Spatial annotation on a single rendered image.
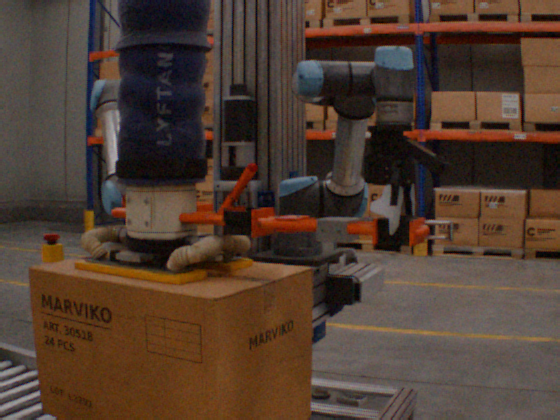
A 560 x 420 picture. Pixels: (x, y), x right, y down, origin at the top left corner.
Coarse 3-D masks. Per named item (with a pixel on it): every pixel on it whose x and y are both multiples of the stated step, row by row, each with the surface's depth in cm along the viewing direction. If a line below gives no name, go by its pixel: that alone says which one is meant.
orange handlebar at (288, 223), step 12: (204, 204) 180; (120, 216) 163; (180, 216) 153; (192, 216) 151; (204, 216) 150; (216, 216) 148; (276, 216) 146; (288, 216) 142; (300, 216) 141; (276, 228) 141; (288, 228) 139; (300, 228) 138; (312, 228) 136; (348, 228) 132; (360, 228) 131; (420, 228) 126
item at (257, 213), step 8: (224, 208) 145; (232, 208) 148; (240, 208) 151; (248, 208) 152; (256, 208) 151; (264, 208) 145; (272, 208) 148; (224, 216) 145; (232, 216) 144; (240, 216) 142; (248, 216) 141; (256, 216) 142; (264, 216) 145; (224, 224) 146; (232, 224) 145; (240, 224) 144; (248, 224) 143; (256, 224) 142; (224, 232) 145; (232, 232) 144; (240, 232) 143; (248, 232) 142; (256, 232) 142; (264, 232) 145; (272, 232) 148
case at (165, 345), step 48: (48, 288) 155; (96, 288) 146; (144, 288) 138; (192, 288) 137; (240, 288) 137; (288, 288) 153; (48, 336) 157; (96, 336) 147; (144, 336) 139; (192, 336) 133; (240, 336) 136; (288, 336) 154; (48, 384) 159; (96, 384) 149; (144, 384) 141; (192, 384) 134; (240, 384) 137; (288, 384) 155
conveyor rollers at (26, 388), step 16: (0, 368) 234; (16, 368) 232; (0, 384) 214; (16, 384) 219; (32, 384) 217; (0, 400) 201; (16, 400) 199; (32, 400) 204; (0, 416) 190; (16, 416) 187; (32, 416) 192; (48, 416) 189
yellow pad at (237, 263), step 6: (234, 258) 162; (240, 258) 164; (198, 264) 161; (204, 264) 160; (210, 264) 159; (216, 264) 158; (222, 264) 158; (228, 264) 157; (234, 264) 158; (240, 264) 160; (246, 264) 162; (216, 270) 159; (222, 270) 158; (228, 270) 157; (234, 270) 158
